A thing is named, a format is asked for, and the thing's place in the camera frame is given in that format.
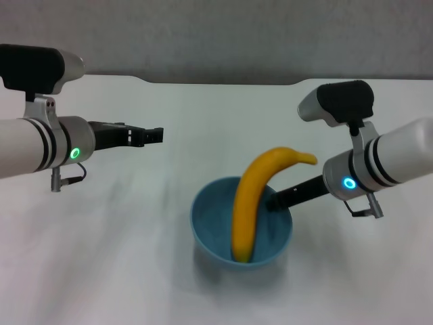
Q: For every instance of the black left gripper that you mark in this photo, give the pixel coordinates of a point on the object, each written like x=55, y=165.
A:
x=110, y=135

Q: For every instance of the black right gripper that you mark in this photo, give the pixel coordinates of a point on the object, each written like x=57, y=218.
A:
x=311, y=189

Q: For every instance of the yellow banana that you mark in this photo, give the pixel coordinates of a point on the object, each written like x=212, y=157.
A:
x=247, y=206

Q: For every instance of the blue plastic bowl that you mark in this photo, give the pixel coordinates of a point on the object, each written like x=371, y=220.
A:
x=213, y=227

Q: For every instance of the right wrist camera black silver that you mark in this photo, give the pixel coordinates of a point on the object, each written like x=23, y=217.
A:
x=345, y=98

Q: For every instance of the wrist camera black silver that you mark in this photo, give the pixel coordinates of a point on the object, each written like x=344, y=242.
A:
x=30, y=67
x=345, y=98

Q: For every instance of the left wrist camera black silver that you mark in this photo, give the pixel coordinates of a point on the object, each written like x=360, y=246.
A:
x=30, y=67

